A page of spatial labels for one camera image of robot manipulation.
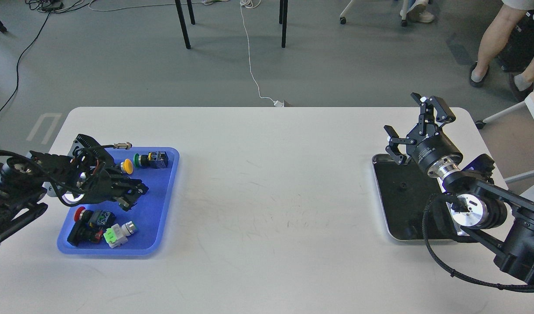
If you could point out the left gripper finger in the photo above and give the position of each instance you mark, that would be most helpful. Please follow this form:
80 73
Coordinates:
126 203
122 186

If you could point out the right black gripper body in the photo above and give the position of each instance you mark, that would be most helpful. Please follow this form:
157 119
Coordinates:
431 153

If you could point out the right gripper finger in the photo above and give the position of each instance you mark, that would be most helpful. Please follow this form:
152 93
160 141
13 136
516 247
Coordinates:
392 147
434 114

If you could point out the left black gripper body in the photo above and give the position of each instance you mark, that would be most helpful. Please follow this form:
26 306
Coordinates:
96 187

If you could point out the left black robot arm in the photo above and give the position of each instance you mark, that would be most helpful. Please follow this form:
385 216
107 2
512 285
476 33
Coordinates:
25 181

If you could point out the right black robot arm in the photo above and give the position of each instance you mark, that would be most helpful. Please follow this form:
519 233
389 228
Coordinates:
471 209

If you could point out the blue plastic tray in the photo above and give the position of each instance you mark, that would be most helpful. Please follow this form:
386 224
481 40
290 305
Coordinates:
149 214

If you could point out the silver metal tray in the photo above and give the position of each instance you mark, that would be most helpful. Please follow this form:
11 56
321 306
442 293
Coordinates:
403 210

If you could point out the person leg with sandal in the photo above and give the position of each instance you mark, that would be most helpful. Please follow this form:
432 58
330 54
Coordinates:
494 40

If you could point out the black equipment case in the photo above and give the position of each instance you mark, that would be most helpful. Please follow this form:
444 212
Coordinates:
519 50

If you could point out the white chair base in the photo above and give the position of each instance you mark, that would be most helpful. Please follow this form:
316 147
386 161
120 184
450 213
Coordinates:
393 9

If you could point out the yellow push button switch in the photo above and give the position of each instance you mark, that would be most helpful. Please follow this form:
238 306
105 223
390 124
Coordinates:
126 166

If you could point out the white green selector switch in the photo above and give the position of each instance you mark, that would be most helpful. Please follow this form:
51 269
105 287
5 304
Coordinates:
116 235

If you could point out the green push button switch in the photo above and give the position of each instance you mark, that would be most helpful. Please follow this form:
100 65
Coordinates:
153 159

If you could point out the red push button switch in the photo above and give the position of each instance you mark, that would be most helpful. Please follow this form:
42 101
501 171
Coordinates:
90 225

